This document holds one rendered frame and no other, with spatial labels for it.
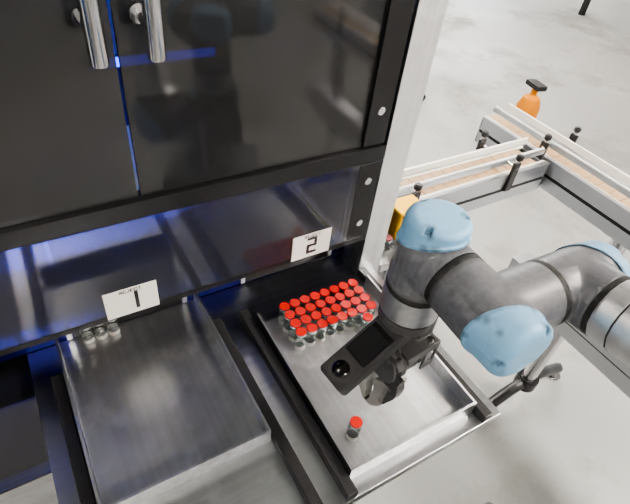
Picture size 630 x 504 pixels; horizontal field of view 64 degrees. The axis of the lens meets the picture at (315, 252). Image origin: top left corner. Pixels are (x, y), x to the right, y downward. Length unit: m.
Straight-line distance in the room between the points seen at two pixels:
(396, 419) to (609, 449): 1.43
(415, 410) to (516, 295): 0.46
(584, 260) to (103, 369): 0.77
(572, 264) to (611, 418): 1.78
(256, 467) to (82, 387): 0.33
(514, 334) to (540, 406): 1.73
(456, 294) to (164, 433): 0.55
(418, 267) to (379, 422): 0.43
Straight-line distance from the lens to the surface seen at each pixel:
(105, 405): 0.94
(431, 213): 0.55
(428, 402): 0.96
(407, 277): 0.57
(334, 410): 0.91
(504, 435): 2.09
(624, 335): 0.57
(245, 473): 0.86
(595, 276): 0.59
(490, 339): 0.50
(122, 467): 0.88
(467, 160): 1.53
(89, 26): 0.58
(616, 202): 1.58
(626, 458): 2.28
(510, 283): 0.54
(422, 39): 0.88
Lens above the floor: 1.67
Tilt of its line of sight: 42 degrees down
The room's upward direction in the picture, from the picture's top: 8 degrees clockwise
